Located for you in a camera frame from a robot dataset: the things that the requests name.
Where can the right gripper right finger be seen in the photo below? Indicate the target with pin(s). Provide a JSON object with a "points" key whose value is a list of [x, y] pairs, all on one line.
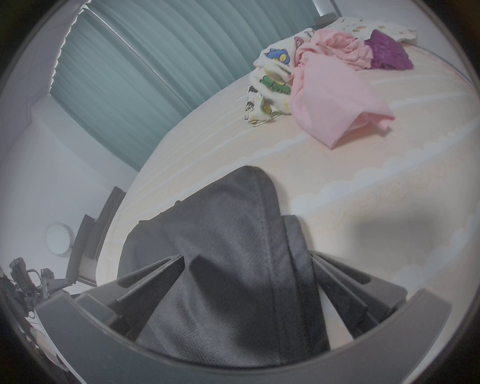
{"points": [[360, 300]]}

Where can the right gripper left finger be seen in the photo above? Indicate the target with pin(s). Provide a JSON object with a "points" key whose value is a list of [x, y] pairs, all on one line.
{"points": [[135, 292]]}

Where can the black T-shirt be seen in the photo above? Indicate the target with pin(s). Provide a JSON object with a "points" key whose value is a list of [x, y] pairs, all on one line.
{"points": [[232, 262]]}

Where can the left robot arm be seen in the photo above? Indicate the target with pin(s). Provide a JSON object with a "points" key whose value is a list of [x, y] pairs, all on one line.
{"points": [[22, 281]]}

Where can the bed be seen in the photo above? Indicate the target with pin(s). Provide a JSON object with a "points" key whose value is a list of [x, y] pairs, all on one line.
{"points": [[375, 180]]}

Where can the blue-green curtain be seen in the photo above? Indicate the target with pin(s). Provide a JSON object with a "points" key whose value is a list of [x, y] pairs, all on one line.
{"points": [[112, 105], [206, 48]]}

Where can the pink garment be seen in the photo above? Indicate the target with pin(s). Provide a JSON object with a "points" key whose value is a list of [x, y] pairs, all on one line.
{"points": [[326, 101]]}

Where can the white printed garment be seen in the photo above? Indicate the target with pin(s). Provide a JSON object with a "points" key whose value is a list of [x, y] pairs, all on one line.
{"points": [[270, 78]]}

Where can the purple garment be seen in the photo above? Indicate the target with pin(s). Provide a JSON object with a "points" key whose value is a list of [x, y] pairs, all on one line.
{"points": [[390, 54]]}

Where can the white printed pillow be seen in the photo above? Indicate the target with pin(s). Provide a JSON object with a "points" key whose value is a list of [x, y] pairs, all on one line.
{"points": [[390, 30]]}

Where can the grey bedside table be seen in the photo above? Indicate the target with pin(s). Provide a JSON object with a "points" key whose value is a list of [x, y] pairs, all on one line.
{"points": [[326, 19]]}

